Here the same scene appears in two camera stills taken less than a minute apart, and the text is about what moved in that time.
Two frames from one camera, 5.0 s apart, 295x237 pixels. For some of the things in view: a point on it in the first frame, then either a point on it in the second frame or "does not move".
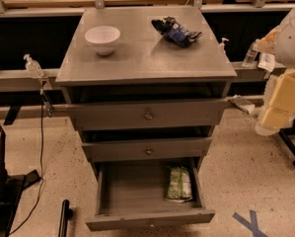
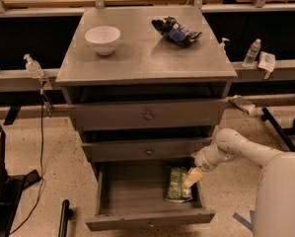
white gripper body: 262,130 → 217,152
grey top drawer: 169,116 does not move
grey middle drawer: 148,149 does not move
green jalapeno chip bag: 180,186 does not move
